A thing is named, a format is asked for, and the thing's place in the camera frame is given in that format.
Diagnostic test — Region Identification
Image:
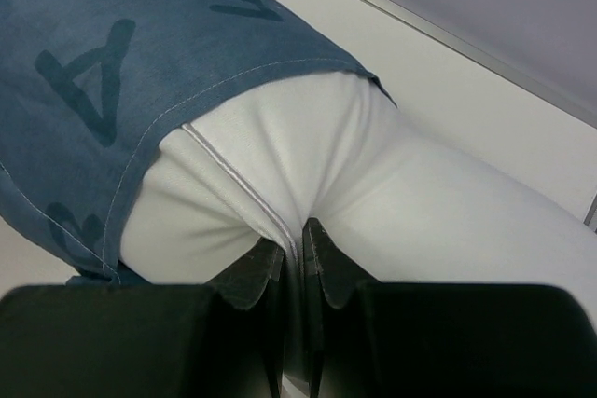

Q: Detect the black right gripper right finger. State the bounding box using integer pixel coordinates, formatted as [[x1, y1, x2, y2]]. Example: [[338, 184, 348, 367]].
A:
[[303, 219, 596, 397]]

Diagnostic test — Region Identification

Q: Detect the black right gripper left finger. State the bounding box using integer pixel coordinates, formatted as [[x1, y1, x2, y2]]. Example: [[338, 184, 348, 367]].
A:
[[1, 240, 285, 397]]

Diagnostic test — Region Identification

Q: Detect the white pillow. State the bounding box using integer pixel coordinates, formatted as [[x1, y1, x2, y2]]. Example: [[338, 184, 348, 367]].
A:
[[120, 73, 596, 298]]

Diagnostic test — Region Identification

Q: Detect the blue letter print pillowcase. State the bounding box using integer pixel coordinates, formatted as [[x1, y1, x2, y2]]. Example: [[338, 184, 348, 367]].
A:
[[1, 0, 387, 283]]

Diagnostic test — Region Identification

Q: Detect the right aluminium table rail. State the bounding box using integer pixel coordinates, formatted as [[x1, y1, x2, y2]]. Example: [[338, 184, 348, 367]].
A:
[[362, 0, 596, 125]]

